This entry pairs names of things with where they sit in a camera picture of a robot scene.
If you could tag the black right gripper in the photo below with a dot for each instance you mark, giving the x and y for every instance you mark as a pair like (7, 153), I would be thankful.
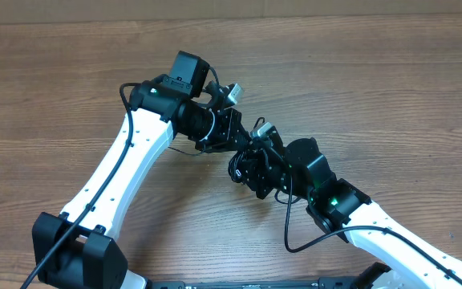
(261, 170)

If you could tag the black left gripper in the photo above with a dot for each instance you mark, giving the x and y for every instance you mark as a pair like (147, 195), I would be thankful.
(233, 127)

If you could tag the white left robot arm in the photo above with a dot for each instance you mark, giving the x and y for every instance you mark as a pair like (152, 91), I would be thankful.
(78, 247)

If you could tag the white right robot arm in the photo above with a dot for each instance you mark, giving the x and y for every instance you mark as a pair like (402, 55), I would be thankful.
(340, 209)

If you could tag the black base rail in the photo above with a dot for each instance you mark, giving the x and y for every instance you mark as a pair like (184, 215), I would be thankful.
(320, 283)

